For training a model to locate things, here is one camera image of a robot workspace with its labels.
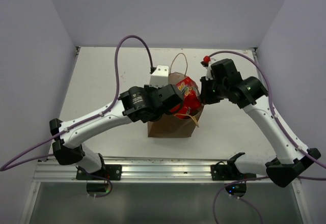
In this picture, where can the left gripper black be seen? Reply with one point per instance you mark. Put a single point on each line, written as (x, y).
(149, 89)

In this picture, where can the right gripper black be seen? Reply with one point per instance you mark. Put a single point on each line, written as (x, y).
(205, 98)

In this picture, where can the red fruit candy bag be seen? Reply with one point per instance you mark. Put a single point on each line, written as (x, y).
(191, 104)

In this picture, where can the brown paper bag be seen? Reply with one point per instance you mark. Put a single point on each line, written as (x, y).
(170, 126)

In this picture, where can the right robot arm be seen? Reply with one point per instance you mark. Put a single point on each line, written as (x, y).
(293, 157)

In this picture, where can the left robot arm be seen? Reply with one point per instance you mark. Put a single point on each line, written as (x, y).
(136, 104)

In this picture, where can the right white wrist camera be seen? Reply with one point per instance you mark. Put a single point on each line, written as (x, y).
(206, 63)

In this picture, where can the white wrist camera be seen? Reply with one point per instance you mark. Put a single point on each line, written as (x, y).
(159, 76)
(206, 63)

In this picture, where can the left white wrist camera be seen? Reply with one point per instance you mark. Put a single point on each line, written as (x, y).
(159, 76)

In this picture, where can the aluminium rail frame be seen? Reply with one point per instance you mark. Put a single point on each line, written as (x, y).
(149, 168)

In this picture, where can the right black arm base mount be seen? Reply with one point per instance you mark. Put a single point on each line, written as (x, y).
(223, 171)

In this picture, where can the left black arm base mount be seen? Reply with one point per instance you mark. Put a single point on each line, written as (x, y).
(110, 172)

